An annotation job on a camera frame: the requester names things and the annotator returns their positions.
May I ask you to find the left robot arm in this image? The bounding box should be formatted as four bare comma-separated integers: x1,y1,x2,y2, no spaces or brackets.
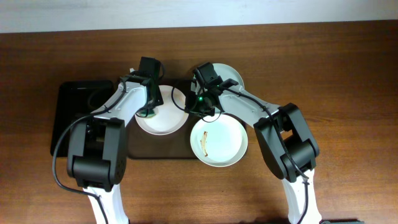
67,75,163,223

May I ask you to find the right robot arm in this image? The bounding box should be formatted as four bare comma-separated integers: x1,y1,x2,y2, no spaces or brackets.
186,84,322,223

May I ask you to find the white plate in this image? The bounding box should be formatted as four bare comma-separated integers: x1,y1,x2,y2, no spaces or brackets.
135,85,188,136
190,63,244,93
190,114,248,167

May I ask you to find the green yellow sponge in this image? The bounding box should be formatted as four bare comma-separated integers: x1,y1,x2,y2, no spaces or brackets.
136,108,157,118

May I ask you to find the brown serving tray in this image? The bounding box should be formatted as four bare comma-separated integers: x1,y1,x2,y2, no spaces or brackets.
126,115,200,159

